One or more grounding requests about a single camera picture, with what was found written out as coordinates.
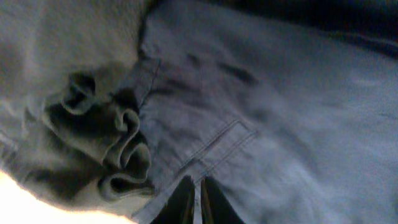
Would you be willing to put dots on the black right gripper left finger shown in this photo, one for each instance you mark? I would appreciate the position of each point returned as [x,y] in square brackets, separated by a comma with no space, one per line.
[179,208]

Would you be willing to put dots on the navy blue garment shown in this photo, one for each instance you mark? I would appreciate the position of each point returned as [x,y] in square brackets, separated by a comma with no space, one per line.
[294,124]

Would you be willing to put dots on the dark green Nike t-shirt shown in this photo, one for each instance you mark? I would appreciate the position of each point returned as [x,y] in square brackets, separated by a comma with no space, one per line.
[69,127]

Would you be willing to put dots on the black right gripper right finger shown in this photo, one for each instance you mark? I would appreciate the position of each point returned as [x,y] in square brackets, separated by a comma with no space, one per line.
[215,207]

